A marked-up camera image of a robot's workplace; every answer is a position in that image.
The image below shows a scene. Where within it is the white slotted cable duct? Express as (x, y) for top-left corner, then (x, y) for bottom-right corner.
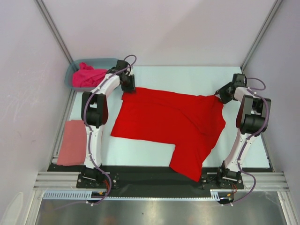
(43, 190), (108, 200)

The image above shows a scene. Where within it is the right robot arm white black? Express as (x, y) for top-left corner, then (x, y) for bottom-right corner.
(215, 74), (272, 188)

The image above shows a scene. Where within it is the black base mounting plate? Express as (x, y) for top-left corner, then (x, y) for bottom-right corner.
(47, 164), (274, 198)

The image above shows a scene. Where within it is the aluminium frame rail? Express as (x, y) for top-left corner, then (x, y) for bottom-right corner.
(33, 172), (79, 190)

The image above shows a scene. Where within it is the folded pink t-shirt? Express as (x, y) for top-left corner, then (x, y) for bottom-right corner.
(57, 120), (87, 166)

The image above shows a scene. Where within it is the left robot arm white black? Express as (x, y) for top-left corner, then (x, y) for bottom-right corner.
(81, 59), (135, 169)

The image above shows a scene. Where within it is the red t-shirt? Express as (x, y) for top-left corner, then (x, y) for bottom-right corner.
(111, 87), (226, 182)

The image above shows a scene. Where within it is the teal plastic basin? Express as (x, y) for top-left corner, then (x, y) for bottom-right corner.
(65, 58), (117, 92)

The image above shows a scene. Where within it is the magenta crumpled t-shirt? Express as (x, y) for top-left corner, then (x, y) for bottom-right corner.
(72, 62), (108, 88)

